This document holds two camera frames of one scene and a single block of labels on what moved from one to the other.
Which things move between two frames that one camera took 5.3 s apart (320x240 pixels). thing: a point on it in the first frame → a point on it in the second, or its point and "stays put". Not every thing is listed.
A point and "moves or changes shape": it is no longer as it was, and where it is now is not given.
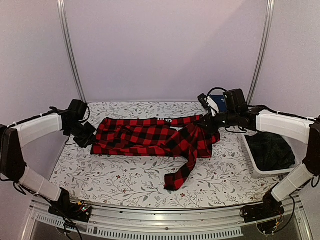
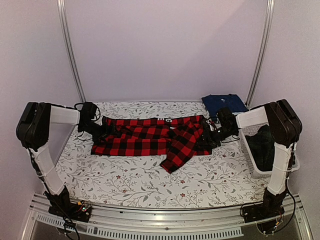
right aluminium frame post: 268,26 stays put
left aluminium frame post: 65,29 stays put
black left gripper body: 85,135 → 98,132
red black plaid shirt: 187,138 moves or changes shape
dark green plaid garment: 272,151 stays put
